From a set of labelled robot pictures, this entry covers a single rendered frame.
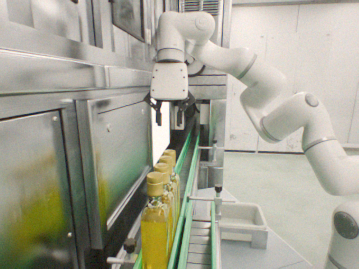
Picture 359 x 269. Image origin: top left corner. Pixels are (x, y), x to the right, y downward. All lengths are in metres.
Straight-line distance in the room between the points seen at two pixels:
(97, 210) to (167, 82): 0.36
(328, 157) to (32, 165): 0.63
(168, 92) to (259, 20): 4.43
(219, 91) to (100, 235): 1.22
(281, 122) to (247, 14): 4.37
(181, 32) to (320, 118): 0.42
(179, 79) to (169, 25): 0.14
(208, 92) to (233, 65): 0.90
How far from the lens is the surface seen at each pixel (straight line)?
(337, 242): 0.68
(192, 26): 0.66
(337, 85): 5.34
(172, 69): 0.63
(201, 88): 1.57
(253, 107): 0.74
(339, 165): 0.66
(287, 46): 4.54
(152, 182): 0.49
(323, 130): 0.69
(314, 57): 4.67
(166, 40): 0.65
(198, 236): 0.79
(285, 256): 0.99
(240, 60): 0.68
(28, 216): 0.44
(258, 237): 0.96
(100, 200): 0.55
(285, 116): 0.67
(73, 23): 0.57
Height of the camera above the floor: 1.35
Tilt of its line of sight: 14 degrees down
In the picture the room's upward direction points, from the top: straight up
